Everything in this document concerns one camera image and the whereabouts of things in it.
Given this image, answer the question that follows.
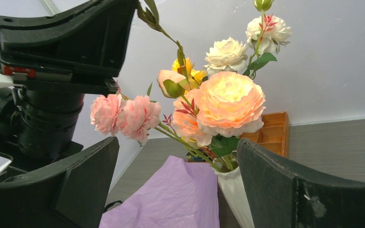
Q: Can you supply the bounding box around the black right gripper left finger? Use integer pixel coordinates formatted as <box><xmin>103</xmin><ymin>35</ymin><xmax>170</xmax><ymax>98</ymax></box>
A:
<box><xmin>0</xmin><ymin>137</ymin><xmax>119</xmax><ymax>228</ymax></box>

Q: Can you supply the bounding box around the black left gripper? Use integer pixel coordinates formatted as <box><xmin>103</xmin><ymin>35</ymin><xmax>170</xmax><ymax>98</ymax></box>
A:
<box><xmin>0</xmin><ymin>0</ymin><xmax>137</xmax><ymax>171</ymax></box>

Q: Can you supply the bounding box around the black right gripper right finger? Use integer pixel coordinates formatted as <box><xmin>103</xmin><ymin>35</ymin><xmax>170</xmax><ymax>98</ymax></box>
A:
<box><xmin>237</xmin><ymin>138</ymin><xmax>365</xmax><ymax>228</ymax></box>

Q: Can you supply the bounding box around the white ribbed ceramic vase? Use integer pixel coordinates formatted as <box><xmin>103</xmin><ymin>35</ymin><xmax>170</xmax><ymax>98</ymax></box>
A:
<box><xmin>214</xmin><ymin>158</ymin><xmax>255</xmax><ymax>228</ymax></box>

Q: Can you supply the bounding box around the large pink rose stem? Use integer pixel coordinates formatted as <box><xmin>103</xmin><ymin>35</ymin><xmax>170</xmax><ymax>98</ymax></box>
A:
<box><xmin>90</xmin><ymin>93</ymin><xmax>218</xmax><ymax>170</ymax></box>

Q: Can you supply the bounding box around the yellow flower stem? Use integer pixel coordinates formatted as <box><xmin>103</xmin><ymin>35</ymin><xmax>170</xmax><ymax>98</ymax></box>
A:
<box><xmin>185</xmin><ymin>57</ymin><xmax>208</xmax><ymax>89</ymax></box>

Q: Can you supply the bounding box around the purple wrapping paper sheet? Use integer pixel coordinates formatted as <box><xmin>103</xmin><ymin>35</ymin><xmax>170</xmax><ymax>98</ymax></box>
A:
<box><xmin>99</xmin><ymin>156</ymin><xmax>220</xmax><ymax>228</ymax></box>

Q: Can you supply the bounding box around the peach rose stem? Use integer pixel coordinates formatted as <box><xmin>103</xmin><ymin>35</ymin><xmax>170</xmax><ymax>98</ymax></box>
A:
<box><xmin>162</xmin><ymin>71</ymin><xmax>267</xmax><ymax>171</ymax></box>

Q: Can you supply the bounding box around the white rose stem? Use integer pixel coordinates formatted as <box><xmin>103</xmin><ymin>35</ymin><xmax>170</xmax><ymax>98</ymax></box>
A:
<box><xmin>204</xmin><ymin>0</ymin><xmax>292</xmax><ymax>79</ymax></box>

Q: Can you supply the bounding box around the orange compartment tray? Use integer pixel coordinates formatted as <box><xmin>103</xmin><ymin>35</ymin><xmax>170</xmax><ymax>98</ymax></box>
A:
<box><xmin>240</xmin><ymin>112</ymin><xmax>290</xmax><ymax>158</ymax></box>

